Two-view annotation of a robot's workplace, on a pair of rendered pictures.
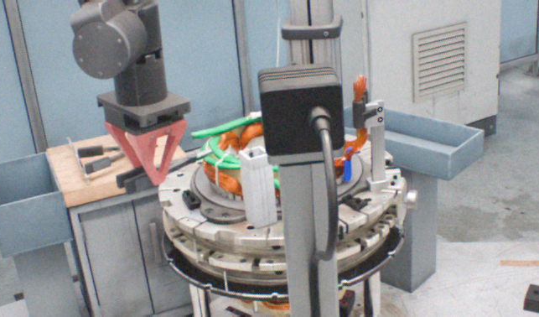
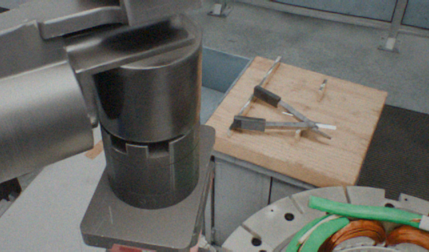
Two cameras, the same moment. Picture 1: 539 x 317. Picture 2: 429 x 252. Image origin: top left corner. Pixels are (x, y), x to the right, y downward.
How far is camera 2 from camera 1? 0.66 m
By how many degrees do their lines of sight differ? 43
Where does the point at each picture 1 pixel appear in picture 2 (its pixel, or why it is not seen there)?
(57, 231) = not seen: hidden behind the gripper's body
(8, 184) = (209, 69)
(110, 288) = (227, 223)
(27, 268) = not seen: hidden behind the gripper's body
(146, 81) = (126, 177)
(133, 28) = (25, 124)
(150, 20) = (141, 93)
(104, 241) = (232, 189)
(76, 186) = (219, 130)
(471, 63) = not seen: outside the picture
